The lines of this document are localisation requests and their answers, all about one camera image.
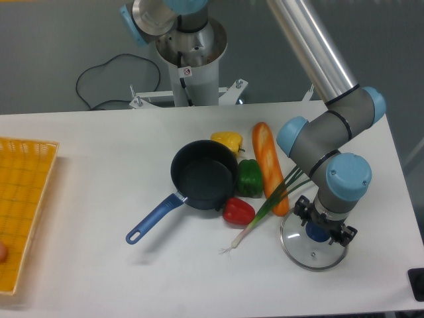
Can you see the red bell pepper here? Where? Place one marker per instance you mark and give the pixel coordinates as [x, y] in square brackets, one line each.
[238, 212]

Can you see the yellow bell pepper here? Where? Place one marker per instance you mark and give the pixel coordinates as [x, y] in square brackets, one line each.
[232, 140]

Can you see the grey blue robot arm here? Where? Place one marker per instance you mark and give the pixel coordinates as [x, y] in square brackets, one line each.
[342, 178]

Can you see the orange bread loaf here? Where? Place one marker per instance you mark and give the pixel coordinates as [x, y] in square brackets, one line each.
[266, 156]

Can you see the dark saucepan with blue handle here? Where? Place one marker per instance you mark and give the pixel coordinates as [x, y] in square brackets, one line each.
[204, 173]

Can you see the green spring onion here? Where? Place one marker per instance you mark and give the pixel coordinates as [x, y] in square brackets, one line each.
[282, 192]

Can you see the yellow woven basket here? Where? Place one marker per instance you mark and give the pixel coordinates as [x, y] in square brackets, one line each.
[26, 166]

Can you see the glass lid with blue knob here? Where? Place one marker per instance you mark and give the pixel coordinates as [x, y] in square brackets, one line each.
[308, 245]

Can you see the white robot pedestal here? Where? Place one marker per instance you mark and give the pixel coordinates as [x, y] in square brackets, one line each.
[193, 60]

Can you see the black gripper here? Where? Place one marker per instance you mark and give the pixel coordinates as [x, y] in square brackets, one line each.
[322, 225]

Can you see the green bell pepper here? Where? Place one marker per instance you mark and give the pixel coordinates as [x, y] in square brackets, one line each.
[249, 182]

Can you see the black device at table edge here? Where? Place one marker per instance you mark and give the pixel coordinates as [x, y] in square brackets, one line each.
[416, 279]

